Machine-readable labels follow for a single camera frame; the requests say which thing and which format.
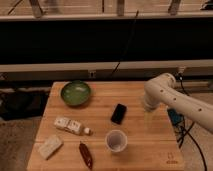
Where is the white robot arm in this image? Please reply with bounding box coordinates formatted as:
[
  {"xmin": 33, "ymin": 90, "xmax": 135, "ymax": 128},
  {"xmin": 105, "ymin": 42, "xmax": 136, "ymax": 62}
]
[{"xmin": 143, "ymin": 73, "xmax": 213, "ymax": 134}]

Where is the black smartphone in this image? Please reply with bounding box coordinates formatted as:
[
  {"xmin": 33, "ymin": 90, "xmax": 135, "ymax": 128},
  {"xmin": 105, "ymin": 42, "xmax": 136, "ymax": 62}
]
[{"xmin": 111, "ymin": 104, "xmax": 127, "ymax": 124}]

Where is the green ceramic bowl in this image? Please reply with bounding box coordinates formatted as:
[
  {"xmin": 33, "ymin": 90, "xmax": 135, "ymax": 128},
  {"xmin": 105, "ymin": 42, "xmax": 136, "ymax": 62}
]
[{"xmin": 60, "ymin": 80, "xmax": 91, "ymax": 106}]

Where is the white paper cup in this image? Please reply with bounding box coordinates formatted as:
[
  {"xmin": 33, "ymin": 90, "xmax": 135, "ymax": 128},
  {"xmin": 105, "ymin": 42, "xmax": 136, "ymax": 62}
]
[{"xmin": 105, "ymin": 130, "xmax": 128, "ymax": 153}]

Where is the white plastic bottle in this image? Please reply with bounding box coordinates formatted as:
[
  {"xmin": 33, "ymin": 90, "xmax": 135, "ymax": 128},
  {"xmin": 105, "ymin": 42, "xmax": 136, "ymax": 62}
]
[{"xmin": 54, "ymin": 117, "xmax": 91, "ymax": 135}]

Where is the dark red chili pepper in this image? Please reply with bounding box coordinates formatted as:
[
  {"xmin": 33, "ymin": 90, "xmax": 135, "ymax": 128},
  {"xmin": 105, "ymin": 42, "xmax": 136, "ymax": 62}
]
[{"xmin": 79, "ymin": 143, "xmax": 93, "ymax": 169}]

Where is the blue clamp box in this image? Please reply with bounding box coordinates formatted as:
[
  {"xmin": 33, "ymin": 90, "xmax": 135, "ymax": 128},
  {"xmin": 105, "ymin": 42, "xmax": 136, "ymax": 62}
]
[{"xmin": 167, "ymin": 108, "xmax": 182, "ymax": 125}]

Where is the wall outlet plate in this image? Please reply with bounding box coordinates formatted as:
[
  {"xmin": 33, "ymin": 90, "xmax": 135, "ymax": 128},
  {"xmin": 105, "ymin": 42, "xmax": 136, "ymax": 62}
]
[{"xmin": 88, "ymin": 70, "xmax": 96, "ymax": 79}]

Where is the black hanging cable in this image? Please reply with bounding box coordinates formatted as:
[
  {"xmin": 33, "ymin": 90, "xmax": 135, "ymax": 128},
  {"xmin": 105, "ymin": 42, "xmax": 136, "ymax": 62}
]
[{"xmin": 110, "ymin": 9, "xmax": 140, "ymax": 77}]

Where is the black cable on floor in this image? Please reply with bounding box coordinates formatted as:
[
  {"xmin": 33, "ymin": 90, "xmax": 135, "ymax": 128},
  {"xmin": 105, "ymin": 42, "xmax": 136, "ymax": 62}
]
[{"xmin": 174, "ymin": 75, "xmax": 208, "ymax": 171}]

